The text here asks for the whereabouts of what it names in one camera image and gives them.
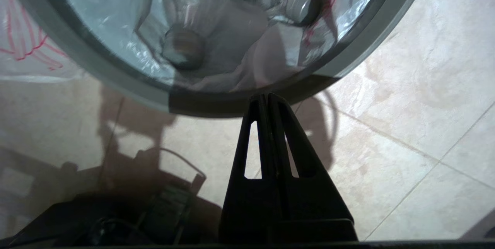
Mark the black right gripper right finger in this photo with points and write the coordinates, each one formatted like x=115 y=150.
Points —
x=317 y=210

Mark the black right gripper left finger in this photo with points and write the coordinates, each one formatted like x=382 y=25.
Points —
x=232 y=210

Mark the white garbage bag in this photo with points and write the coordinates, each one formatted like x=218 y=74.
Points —
x=108 y=9

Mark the clear plastic bottle grey cap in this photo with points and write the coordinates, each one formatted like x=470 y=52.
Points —
x=303 y=5

